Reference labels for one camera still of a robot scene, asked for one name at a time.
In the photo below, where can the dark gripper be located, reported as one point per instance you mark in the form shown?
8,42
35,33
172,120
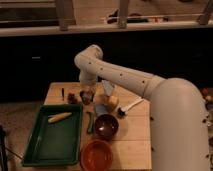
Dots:
87,95

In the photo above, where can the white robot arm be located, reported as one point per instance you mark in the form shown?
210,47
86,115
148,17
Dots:
178,131

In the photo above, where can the silver metal cup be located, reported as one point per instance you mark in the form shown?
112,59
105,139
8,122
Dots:
108,87

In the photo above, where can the small dark red toy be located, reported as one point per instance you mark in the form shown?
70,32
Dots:
71,99

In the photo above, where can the black marker pen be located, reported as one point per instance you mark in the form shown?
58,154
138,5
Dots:
62,92

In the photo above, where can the yellow fruit toy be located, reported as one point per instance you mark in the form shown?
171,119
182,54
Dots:
112,103

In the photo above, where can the yellow corn cob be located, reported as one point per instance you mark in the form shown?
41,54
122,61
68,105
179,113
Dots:
58,117

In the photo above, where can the dark brown bowl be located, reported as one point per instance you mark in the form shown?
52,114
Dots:
106,126

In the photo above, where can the wooden table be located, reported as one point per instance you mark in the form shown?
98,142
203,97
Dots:
131,146

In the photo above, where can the green plastic tray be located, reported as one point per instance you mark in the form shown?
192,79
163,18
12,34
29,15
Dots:
54,144

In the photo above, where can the orange bowl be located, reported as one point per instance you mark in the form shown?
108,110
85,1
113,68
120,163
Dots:
96,155

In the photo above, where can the white railing beam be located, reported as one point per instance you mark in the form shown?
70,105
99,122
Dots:
101,28

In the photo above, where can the white handled brush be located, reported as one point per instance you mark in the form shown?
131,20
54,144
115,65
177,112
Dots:
123,110

